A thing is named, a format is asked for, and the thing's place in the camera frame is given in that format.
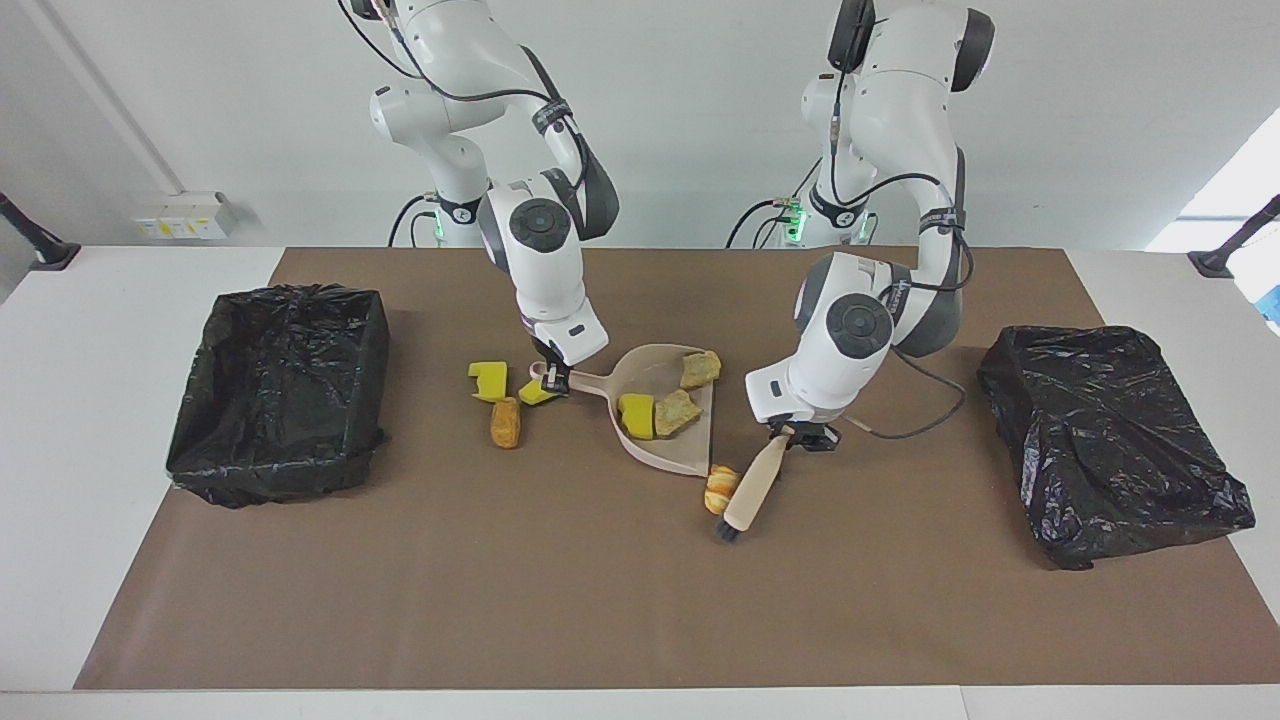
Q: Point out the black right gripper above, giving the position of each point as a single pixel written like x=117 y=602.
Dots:
x=815 y=432

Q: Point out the yellow sponge chunk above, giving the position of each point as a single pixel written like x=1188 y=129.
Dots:
x=637 y=416

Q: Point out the beige plastic dustpan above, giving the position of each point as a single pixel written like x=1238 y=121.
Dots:
x=655 y=365

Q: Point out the pale greenish foam chunk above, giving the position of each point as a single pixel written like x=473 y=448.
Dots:
x=677 y=412
x=700 y=368

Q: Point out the orange striped foam chunk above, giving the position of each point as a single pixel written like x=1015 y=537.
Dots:
x=718 y=488

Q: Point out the beige hand brush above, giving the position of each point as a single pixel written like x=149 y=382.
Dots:
x=752 y=485

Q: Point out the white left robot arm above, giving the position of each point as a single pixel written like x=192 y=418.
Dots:
x=850 y=330

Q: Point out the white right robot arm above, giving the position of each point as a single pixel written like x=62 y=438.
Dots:
x=545 y=260

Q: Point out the black bag lined open bin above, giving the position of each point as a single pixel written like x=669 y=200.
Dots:
x=280 y=400

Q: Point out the black bag covered bin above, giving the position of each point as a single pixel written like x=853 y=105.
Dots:
x=1100 y=440

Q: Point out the yellow wedge sponge piece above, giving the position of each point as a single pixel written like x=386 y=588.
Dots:
x=532 y=394

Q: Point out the brown cork chunk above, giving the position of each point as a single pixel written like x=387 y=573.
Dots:
x=506 y=422

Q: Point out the yellow notched sponge piece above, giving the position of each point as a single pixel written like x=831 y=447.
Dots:
x=489 y=382

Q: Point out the brown table mat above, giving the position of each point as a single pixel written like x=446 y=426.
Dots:
x=640 y=600

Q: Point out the black clamp stand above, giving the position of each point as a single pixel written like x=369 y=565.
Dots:
x=55 y=255
x=1215 y=262

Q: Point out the blue white package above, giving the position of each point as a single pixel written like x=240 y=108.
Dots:
x=1273 y=305

